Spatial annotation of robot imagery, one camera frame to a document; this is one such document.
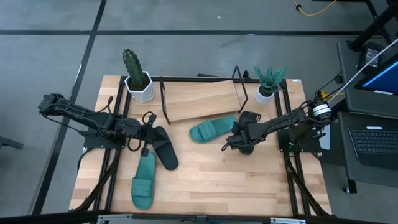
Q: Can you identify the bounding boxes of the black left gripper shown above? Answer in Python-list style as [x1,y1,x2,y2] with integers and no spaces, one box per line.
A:
[137,119,169,146]

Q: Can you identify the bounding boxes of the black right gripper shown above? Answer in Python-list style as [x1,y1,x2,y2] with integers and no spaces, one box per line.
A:
[224,122,261,152]

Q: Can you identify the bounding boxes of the teal rubber slide sandal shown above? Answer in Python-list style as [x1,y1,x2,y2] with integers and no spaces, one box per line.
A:
[188,115,239,144]
[131,151,157,211]

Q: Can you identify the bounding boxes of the white hexagonal plant pot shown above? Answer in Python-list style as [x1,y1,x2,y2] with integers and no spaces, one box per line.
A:
[124,70,155,104]

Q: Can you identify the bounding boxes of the white round plant pot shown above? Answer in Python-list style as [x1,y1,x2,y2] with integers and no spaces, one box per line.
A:
[254,84,275,105]

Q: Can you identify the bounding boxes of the small teal leafy plant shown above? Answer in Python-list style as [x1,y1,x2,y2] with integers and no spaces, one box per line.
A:
[254,64,289,95]

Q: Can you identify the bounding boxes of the tall green cactus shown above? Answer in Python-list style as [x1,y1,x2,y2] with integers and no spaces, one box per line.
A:
[121,48,147,88]

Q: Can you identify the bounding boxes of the dark grey side desk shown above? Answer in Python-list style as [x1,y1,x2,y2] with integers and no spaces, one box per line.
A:
[336,39,398,194]

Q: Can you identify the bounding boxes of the black laptop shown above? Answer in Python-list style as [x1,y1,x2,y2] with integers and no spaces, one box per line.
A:
[348,126,398,171]

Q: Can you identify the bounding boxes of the dark grey furniture foot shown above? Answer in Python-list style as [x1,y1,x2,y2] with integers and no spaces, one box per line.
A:
[0,136,24,150]

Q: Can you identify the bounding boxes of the black power adapter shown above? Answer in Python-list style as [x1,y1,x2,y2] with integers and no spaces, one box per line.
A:
[357,43,384,71]

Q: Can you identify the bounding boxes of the computer monitor with blue screen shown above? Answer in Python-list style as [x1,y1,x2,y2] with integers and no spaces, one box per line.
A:
[354,52,398,96]

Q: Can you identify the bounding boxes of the black desk leg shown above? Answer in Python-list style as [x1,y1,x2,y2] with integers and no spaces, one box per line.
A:
[347,0,398,52]

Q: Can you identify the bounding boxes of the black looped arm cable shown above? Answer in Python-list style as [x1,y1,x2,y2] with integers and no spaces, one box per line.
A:
[126,136,150,157]

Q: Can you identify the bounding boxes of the wooden shelf with black frame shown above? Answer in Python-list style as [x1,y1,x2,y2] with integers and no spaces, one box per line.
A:
[159,65,250,126]

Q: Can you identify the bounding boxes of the black aluminium table frame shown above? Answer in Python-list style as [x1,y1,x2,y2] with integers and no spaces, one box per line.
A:
[68,74,333,224]

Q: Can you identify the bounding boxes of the silver frame bracket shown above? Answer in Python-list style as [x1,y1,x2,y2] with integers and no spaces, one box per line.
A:
[97,213,133,224]
[269,217,307,224]

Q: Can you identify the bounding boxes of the white cable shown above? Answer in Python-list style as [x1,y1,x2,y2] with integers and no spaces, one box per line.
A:
[328,37,398,104]

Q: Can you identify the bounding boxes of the yellow cable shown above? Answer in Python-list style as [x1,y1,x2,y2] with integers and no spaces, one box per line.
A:
[292,0,338,17]

